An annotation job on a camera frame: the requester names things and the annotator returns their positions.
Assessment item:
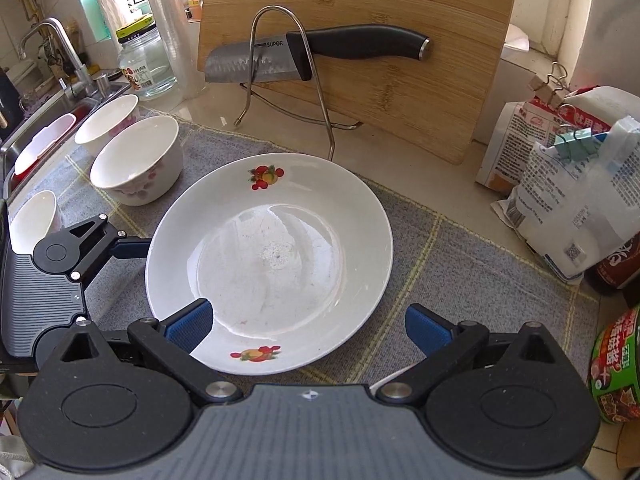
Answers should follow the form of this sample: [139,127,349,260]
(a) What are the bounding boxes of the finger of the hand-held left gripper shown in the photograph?
[66,213,152,292]

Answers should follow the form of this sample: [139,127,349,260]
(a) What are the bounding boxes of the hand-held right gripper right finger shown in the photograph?
[375,303,569,407]

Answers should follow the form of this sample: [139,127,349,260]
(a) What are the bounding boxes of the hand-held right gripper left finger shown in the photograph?
[49,299,243,407]

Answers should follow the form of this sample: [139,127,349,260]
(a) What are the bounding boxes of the plain white bowl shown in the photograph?
[9,190,63,256]

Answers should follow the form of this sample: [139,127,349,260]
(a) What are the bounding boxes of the white bowl pink floral print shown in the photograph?
[74,94,140,158]
[90,115,184,207]

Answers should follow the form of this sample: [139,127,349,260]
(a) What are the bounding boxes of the white plate fruit print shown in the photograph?
[145,152,394,375]

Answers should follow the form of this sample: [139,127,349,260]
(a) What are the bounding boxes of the grey checked dish towel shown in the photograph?
[7,117,601,401]

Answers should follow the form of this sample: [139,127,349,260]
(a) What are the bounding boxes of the white colander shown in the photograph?
[14,112,77,176]

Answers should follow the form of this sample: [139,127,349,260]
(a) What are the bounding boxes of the stainless steel sink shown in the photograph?
[0,82,133,196]

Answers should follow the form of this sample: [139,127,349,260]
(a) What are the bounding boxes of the glass jar yellow lid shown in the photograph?
[116,16,178,100]

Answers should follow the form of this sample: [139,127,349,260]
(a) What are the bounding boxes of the white printed bag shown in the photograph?
[492,117,640,286]

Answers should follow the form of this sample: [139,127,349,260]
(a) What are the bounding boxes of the black air fryer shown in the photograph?
[0,67,24,131]

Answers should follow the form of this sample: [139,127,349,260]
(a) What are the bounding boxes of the green sauce tub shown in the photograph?
[589,305,640,426]

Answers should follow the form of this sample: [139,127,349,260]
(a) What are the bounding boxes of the metal faucet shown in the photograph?
[19,17,97,99]

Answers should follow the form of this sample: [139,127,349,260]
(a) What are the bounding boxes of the dark soy sauce bottle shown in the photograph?
[585,232,640,306]

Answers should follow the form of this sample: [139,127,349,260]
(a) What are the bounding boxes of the stack of clear plastic cups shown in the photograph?
[144,0,202,97]

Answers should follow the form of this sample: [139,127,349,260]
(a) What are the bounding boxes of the bamboo cutting board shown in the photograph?
[196,0,522,166]

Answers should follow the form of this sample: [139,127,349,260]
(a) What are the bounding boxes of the teal binder clip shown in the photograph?
[551,127,607,162]

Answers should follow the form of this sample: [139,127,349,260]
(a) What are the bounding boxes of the metal binder clips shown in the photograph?
[530,62,569,109]

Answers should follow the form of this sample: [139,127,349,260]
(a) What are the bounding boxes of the metal wire rack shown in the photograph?
[232,6,363,161]

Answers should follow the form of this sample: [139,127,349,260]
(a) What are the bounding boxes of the black-handled kitchen knife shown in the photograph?
[204,24,435,84]

